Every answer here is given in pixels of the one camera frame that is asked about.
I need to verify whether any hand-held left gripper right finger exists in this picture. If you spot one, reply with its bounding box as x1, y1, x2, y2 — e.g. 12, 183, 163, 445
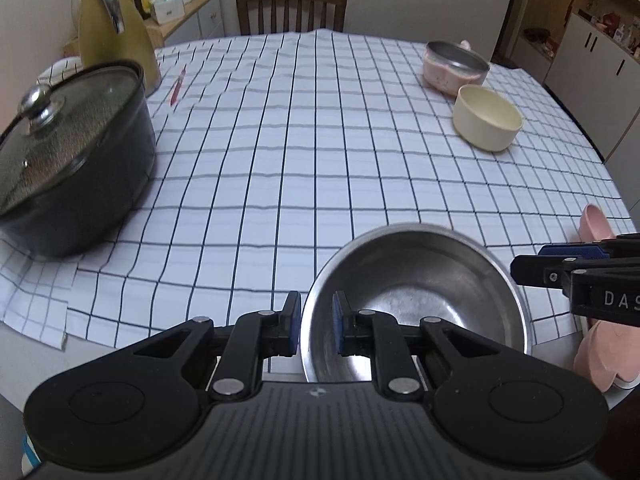
332, 291, 502, 403

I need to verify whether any pink pot with steel insert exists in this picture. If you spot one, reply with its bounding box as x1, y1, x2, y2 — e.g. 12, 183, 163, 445
422, 39, 491, 92

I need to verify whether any pink bear-shaped divided plate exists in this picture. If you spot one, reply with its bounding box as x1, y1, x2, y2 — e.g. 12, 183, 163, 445
573, 203, 640, 394

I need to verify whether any white tissue box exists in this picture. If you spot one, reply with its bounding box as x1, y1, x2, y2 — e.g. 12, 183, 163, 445
151, 0, 187, 25

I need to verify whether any white checkered tablecloth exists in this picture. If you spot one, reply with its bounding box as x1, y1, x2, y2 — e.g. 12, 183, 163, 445
0, 28, 632, 349

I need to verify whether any wooden side cabinet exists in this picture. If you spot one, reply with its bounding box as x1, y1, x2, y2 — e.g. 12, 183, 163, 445
62, 0, 225, 57

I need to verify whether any white lower cabinet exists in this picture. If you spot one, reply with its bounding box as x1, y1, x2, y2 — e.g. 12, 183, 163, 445
542, 10, 640, 162

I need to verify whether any wooden chair with slatted back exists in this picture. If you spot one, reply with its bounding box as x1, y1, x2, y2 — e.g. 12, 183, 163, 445
235, 0, 348, 36

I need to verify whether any cream yellow bowl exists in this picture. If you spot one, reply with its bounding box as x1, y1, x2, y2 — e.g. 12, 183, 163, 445
452, 84, 524, 152

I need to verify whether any red pen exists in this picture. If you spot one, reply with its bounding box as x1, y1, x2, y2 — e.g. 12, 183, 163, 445
169, 64, 188, 107

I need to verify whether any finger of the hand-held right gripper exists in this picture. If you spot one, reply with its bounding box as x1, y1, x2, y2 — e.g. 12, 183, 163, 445
510, 254, 577, 289
538, 233, 640, 262

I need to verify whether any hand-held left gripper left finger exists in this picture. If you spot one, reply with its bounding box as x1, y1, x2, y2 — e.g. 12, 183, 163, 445
131, 291, 303, 402

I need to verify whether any blue rimmed container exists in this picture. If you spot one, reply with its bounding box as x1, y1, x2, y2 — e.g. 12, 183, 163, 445
22, 434, 42, 467

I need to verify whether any yellow kettle with chrome handle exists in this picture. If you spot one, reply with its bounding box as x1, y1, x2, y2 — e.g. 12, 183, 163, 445
74, 0, 162, 99

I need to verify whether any black pot with glass lid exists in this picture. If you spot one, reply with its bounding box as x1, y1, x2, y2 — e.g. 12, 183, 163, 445
0, 59, 157, 262

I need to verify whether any stainless steel bowl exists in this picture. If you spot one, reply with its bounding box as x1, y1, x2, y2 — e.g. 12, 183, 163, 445
299, 222, 532, 387

